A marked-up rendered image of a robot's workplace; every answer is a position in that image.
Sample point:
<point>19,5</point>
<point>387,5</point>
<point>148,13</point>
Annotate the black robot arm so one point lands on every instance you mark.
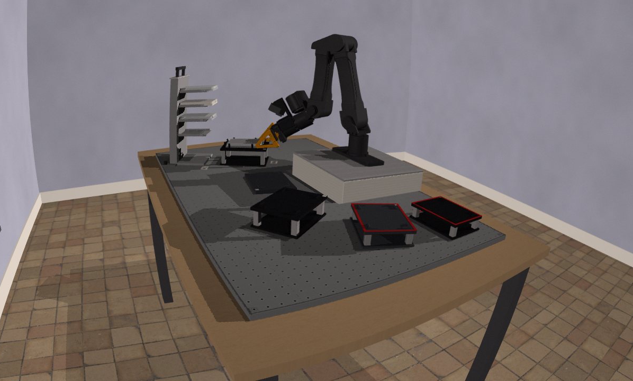
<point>341,49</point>

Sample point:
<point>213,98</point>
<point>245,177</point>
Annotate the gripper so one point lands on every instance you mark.
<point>275,133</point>

